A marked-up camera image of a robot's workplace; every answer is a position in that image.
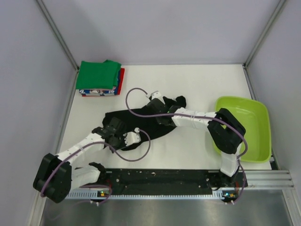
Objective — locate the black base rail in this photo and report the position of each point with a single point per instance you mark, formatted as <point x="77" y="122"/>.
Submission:
<point x="161" y="181"/>

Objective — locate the aluminium frame post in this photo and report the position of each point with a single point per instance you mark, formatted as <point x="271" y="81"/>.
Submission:
<point x="267" y="28"/>
<point x="45" y="12"/>

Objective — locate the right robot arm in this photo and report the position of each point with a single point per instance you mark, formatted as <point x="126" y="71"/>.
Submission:
<point x="227" y="133"/>

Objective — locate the grey slotted cable duct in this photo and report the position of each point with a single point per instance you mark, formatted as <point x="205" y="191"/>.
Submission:
<point x="88" y="194"/>

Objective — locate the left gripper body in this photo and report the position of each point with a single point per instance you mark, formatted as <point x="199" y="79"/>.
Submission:
<point x="119" y="142"/>

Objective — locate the blue printed folded t-shirt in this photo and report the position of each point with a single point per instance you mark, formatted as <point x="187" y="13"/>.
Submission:
<point x="94" y="92"/>

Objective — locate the black t-shirt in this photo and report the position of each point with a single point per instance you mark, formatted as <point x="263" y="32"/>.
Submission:
<point x="149" y="125"/>

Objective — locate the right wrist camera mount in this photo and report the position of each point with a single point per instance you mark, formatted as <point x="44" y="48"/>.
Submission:
<point x="155" y="94"/>

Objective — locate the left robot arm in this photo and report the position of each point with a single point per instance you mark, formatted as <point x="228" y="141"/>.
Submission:
<point x="59" y="174"/>

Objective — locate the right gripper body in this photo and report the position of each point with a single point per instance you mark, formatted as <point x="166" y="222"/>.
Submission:
<point x="159" y="118"/>

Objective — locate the left aluminium frame post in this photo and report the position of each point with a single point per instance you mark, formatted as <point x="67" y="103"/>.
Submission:
<point x="45" y="12"/>

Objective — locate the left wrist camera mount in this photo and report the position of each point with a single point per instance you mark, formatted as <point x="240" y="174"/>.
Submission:
<point x="132" y="137"/>

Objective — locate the green folded t-shirt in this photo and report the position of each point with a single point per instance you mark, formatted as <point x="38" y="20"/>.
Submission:
<point x="95" y="75"/>

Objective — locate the right aluminium frame post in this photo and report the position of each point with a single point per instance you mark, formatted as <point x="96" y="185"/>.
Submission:
<point x="267" y="28"/>

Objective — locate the red folded t-shirt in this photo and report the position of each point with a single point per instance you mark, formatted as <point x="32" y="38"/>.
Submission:
<point x="121" y="80"/>

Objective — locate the lime green plastic bin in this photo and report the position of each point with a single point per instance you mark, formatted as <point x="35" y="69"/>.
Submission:
<point x="254" y="116"/>

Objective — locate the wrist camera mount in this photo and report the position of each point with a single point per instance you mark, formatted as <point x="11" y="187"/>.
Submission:
<point x="132" y="137"/>
<point x="155" y="94"/>

